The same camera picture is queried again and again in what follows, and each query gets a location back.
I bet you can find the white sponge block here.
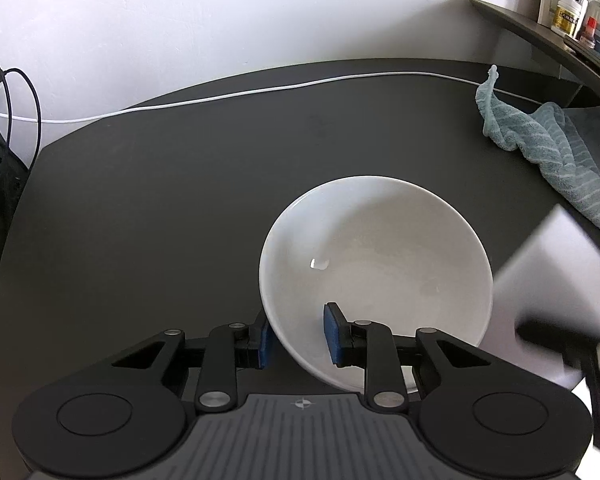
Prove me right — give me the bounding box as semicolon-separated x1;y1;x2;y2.
480;206;600;389

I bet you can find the white ceramic bowl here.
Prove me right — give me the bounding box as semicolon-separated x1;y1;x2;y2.
259;176;493;392

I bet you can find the green striped towel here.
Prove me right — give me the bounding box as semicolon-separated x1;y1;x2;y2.
476;65;600;229

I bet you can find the red cap small bottle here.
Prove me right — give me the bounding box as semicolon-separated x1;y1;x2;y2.
578;16;597;50

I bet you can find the white pill bottle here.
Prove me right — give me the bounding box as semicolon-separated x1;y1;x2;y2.
550;0;582;38

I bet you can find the white charging cable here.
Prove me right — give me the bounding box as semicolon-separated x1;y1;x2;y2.
0;70;546;124

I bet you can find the dark wall shelf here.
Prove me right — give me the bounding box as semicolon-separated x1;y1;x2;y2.
469;0;600;97

